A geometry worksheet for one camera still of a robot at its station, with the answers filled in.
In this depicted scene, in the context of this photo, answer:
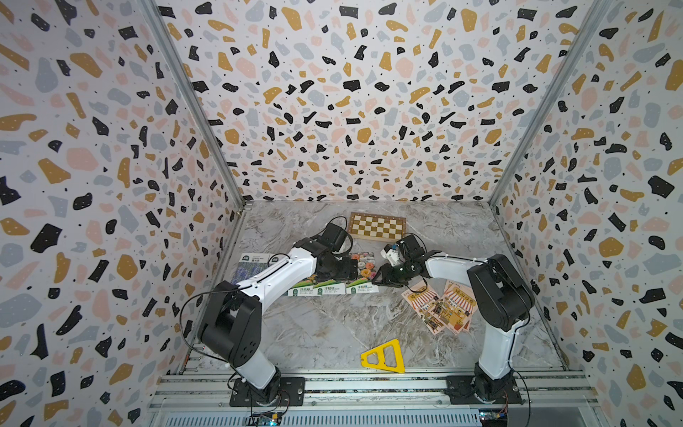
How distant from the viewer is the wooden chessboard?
1090 mm

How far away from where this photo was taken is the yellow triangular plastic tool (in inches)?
31.3

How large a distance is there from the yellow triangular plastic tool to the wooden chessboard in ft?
1.34

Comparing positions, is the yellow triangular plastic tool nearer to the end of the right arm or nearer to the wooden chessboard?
the end of the right arm
